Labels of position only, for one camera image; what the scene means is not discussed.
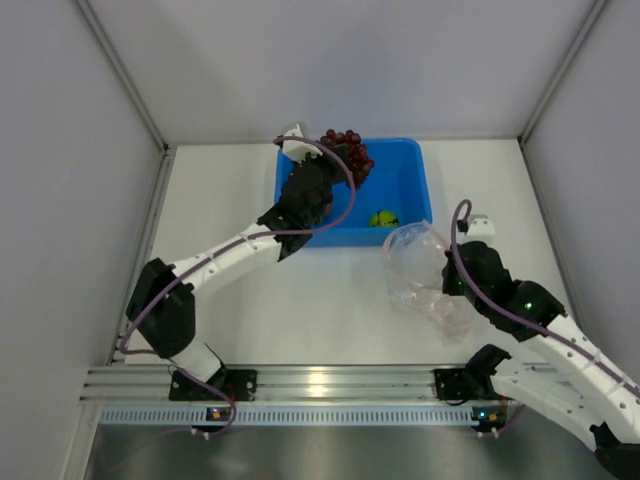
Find dark purple fake grapes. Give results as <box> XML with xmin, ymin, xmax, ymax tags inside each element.
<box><xmin>320</xmin><ymin>129</ymin><xmax>375</xmax><ymax>189</ymax></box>

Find clear zip top bag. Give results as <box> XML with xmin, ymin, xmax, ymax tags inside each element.
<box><xmin>382</xmin><ymin>220</ymin><xmax>474</xmax><ymax>345</ymax></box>

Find green fake apple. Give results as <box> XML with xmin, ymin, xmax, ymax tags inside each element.
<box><xmin>369</xmin><ymin>210</ymin><xmax>400</xmax><ymax>228</ymax></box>

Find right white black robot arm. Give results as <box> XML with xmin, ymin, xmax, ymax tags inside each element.
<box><xmin>442</xmin><ymin>241</ymin><xmax>639</xmax><ymax>479</ymax></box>

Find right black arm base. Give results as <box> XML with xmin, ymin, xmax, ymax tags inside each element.
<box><xmin>434</xmin><ymin>368</ymin><xmax>496</xmax><ymax>402</ymax></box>

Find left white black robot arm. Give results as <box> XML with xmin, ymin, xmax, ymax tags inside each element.
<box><xmin>126</xmin><ymin>151</ymin><xmax>349</xmax><ymax>400</ymax></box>

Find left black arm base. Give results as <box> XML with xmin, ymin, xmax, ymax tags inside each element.
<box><xmin>168</xmin><ymin>368</ymin><xmax>258</xmax><ymax>402</ymax></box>

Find blue plastic bin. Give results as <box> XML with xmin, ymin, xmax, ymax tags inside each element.
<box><xmin>307</xmin><ymin>138</ymin><xmax>433</xmax><ymax>248</ymax></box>

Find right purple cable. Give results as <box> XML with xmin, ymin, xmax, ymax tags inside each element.
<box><xmin>449</xmin><ymin>198</ymin><xmax>640</xmax><ymax>401</ymax></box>

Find purple cable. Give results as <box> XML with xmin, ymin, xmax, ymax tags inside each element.
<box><xmin>449</xmin><ymin>198</ymin><xmax>640</xmax><ymax>401</ymax></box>
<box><xmin>119</xmin><ymin>134</ymin><xmax>358</xmax><ymax>396</ymax></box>

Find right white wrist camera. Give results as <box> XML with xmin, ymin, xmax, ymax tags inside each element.
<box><xmin>457</xmin><ymin>214</ymin><xmax>496</xmax><ymax>246</ymax></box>

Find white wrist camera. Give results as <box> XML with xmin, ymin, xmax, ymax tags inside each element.
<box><xmin>280</xmin><ymin>122</ymin><xmax>321</xmax><ymax>164</ymax></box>
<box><xmin>457</xmin><ymin>214</ymin><xmax>496</xmax><ymax>246</ymax></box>

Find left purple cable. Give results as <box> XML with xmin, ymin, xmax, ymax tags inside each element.
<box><xmin>119</xmin><ymin>134</ymin><xmax>358</xmax><ymax>396</ymax></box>

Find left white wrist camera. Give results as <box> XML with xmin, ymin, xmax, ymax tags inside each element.
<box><xmin>280</xmin><ymin>122</ymin><xmax>321</xmax><ymax>164</ymax></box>

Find white slotted cable duct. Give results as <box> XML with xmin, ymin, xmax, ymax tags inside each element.
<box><xmin>99</xmin><ymin>404</ymin><xmax>506</xmax><ymax>427</ymax></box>

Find aluminium mounting rail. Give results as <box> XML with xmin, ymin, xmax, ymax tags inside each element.
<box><xmin>78</xmin><ymin>324</ymin><xmax>566</xmax><ymax>402</ymax></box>

